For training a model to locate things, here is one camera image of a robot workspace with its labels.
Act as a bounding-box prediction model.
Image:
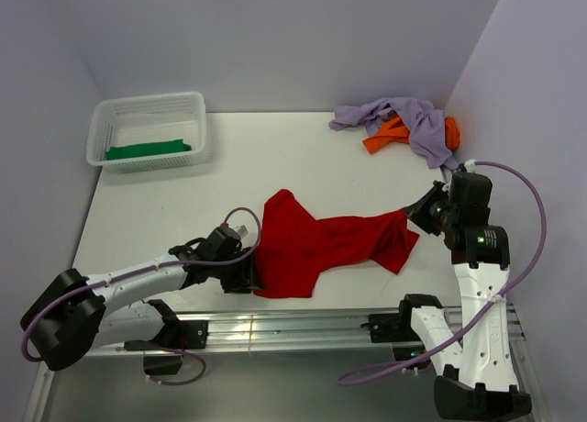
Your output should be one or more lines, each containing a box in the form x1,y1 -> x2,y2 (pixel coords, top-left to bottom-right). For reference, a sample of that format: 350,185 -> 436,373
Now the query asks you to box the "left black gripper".
212,246 -> 264,294

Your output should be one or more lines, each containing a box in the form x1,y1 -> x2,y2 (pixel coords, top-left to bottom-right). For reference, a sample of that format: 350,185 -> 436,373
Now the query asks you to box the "red t-shirt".
254,189 -> 419,299

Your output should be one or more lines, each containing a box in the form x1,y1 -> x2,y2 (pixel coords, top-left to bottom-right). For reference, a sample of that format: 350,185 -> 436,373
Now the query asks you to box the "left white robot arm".
20,247 -> 263,371

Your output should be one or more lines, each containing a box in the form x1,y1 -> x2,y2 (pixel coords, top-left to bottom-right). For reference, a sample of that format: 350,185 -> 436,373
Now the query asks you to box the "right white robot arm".
396,172 -> 532,421

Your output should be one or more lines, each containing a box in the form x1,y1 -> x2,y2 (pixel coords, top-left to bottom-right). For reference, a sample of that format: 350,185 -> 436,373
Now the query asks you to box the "orange t-shirt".
362,116 -> 461,154

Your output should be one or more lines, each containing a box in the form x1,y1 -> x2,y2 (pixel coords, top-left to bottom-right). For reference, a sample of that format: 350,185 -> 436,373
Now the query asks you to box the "lavender t-shirt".
328,97 -> 458,170

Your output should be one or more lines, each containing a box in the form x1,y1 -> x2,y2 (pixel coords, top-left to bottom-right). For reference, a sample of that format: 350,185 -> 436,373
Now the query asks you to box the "rolled green t-shirt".
105,139 -> 192,161

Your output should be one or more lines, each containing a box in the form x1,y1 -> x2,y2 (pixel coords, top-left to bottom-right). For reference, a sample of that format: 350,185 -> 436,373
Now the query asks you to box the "white plastic basket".
86,92 -> 210,173

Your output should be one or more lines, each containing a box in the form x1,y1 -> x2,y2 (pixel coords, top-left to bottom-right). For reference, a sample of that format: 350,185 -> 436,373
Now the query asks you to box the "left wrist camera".
195,225 -> 250,261

